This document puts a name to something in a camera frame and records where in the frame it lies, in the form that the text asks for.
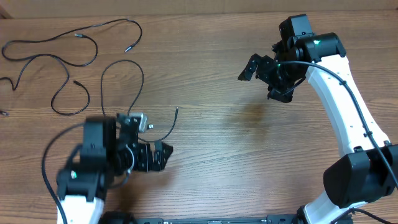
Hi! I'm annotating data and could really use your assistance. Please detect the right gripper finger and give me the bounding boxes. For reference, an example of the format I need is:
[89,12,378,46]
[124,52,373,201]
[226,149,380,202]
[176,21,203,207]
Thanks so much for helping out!
[267,89,293,103]
[238,54,262,81]

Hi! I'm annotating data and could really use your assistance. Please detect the black USB cable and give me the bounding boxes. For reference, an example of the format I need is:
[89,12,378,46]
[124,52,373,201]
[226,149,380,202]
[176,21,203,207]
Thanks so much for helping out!
[99,58,180,144]

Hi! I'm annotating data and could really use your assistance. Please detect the black cable silver plugs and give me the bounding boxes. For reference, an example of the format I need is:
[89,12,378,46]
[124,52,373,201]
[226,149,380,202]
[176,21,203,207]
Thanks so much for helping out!
[1,18,143,68]

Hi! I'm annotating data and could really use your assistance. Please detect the thin black cable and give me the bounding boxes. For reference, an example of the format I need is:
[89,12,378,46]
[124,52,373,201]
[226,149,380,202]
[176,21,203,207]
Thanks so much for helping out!
[0,54,91,117]

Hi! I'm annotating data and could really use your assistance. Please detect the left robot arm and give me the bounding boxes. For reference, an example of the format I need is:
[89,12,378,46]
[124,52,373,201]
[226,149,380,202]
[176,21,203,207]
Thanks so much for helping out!
[56,113,174,223]

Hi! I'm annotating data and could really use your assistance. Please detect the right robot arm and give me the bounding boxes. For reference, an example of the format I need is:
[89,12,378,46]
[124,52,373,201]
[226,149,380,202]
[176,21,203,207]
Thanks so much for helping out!
[239,14,397,223]

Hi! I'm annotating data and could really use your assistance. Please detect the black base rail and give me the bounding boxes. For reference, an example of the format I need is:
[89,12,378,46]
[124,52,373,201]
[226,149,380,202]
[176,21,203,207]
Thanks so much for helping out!
[98,212,305,224]

